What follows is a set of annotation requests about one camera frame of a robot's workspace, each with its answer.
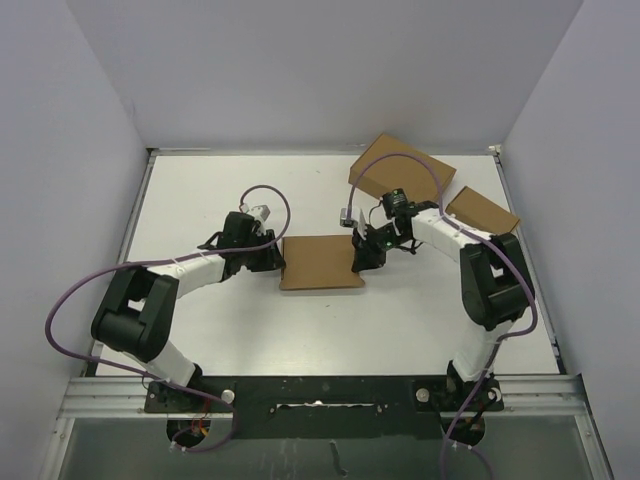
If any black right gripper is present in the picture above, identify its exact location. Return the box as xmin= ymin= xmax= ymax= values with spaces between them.
xmin=352 ymin=222 xmax=409 ymax=272

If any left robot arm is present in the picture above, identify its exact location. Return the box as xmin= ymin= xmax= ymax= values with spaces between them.
xmin=91 ymin=205 xmax=285 ymax=411

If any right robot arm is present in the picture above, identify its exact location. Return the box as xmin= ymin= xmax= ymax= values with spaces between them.
xmin=340 ymin=189 xmax=535 ymax=409

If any large closed cardboard box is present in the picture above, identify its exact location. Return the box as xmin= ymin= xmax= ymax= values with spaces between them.
xmin=348 ymin=133 xmax=456 ymax=202

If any small closed cardboard box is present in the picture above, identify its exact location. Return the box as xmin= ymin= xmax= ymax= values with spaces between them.
xmin=446 ymin=186 xmax=520 ymax=234

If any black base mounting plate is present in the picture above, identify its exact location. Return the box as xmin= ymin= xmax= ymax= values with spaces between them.
xmin=144 ymin=375 xmax=504 ymax=440

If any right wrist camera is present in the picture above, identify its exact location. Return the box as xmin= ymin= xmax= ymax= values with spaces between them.
xmin=339 ymin=206 xmax=366 ymax=239

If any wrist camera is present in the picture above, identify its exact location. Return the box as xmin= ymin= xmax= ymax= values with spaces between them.
xmin=240 ymin=203 xmax=271 ymax=223
xmin=339 ymin=206 xmax=366 ymax=239

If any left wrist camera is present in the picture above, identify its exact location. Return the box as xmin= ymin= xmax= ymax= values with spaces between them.
xmin=240 ymin=203 xmax=271 ymax=223

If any aluminium table frame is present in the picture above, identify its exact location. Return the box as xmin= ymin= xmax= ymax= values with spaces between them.
xmin=39 ymin=144 xmax=614 ymax=480

